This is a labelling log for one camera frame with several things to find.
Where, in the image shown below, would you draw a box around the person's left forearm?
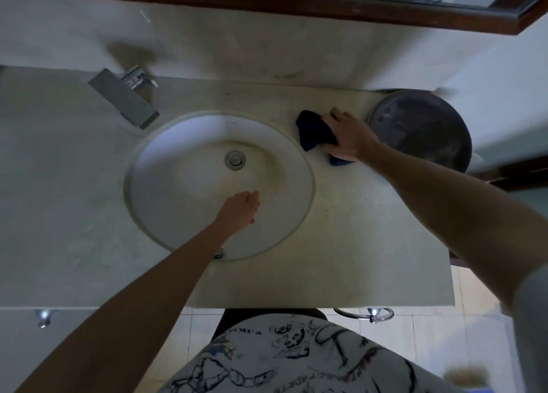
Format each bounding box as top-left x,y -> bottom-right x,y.
17,223 -> 240,393

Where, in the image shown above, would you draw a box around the chrome towel ring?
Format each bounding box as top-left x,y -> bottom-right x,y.
333,307 -> 394,324

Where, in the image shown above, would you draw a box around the chrome square faucet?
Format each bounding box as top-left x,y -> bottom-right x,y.
87,65 -> 160,130

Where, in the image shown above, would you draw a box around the person's left hand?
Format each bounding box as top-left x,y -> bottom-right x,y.
212,190 -> 261,235

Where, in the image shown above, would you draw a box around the white printed t-shirt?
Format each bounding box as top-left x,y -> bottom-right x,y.
160,264 -> 548,393

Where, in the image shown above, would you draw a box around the wood framed wall mirror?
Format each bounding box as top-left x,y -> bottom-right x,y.
0,0 -> 548,36

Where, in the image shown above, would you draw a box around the dark blue cleaning cloth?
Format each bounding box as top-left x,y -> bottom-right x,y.
296,110 -> 358,167

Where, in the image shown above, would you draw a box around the chrome sink drain stopper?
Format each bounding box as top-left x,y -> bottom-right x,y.
224,150 -> 246,171

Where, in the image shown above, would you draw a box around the black round tray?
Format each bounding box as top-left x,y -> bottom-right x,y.
366,89 -> 473,175

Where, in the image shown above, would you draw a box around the beige marble sink countertop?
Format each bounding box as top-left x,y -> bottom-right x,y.
0,67 -> 454,310

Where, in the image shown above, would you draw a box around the wood framed glass door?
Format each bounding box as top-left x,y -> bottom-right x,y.
449,148 -> 548,260

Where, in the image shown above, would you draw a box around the black trousers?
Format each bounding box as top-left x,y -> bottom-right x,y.
212,307 -> 328,338

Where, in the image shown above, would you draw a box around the brown bristle brush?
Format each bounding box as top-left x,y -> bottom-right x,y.
443,364 -> 489,387

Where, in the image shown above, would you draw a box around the person's right hand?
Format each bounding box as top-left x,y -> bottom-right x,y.
321,107 -> 382,163

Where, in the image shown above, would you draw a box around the person's right forearm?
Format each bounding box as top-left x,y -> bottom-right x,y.
359,142 -> 548,308

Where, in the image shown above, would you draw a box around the white oval sink basin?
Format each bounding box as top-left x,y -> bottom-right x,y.
124,110 -> 316,263

